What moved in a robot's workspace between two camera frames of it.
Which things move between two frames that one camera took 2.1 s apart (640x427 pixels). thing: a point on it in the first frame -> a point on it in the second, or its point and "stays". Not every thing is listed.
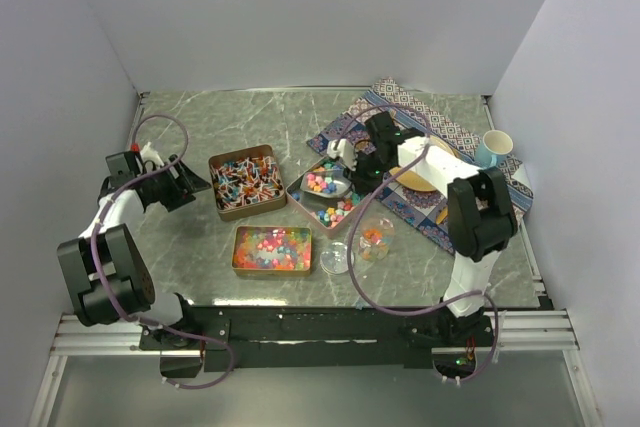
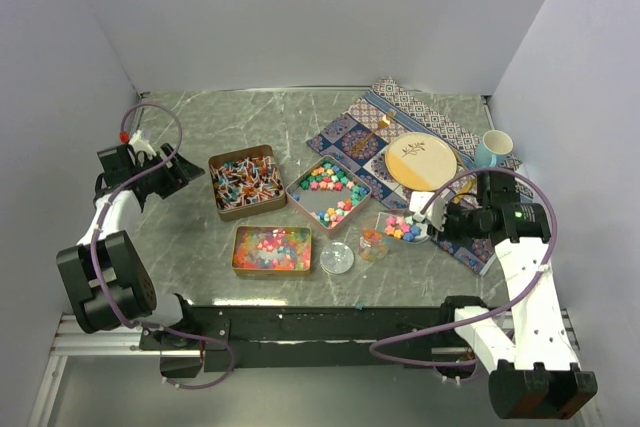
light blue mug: (491, 152) stays
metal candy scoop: (329, 183) -> (401, 226)
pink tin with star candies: (327, 213) stays
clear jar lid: (335, 260) stays
